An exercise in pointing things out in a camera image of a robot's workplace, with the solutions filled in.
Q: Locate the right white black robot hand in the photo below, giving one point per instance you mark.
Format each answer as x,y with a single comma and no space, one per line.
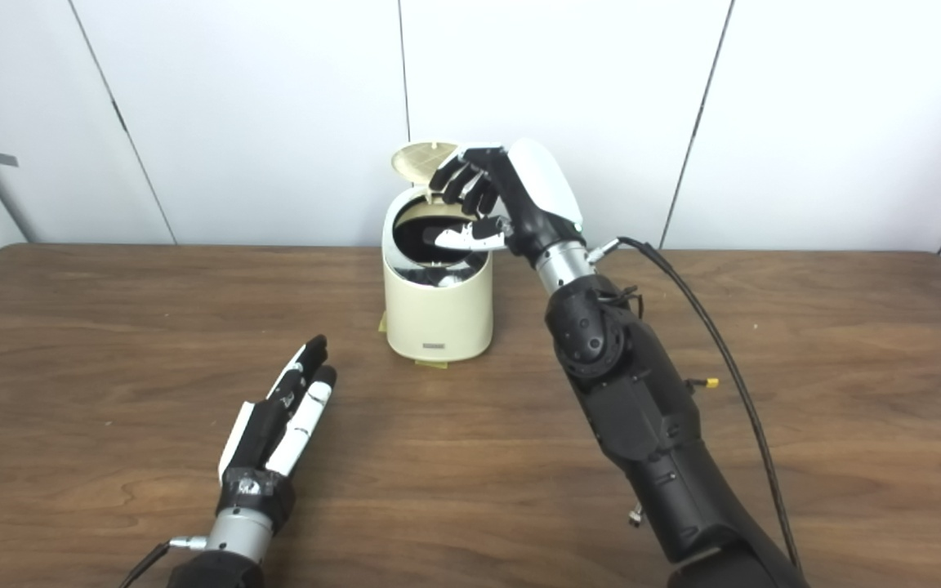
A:
540,192

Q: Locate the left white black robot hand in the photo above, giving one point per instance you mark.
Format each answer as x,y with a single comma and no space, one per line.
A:
274,429

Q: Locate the cream round bin lid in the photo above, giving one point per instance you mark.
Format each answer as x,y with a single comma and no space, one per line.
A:
417,159

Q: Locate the cream-colored round bin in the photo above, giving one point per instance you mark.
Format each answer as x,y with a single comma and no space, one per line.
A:
438,318

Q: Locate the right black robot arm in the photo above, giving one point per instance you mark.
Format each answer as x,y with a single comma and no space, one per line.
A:
642,408

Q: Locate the wide yellow tape piece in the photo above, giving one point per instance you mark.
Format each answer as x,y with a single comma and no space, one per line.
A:
431,363

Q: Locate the grey wall label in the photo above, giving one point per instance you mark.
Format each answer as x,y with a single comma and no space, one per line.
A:
6,159

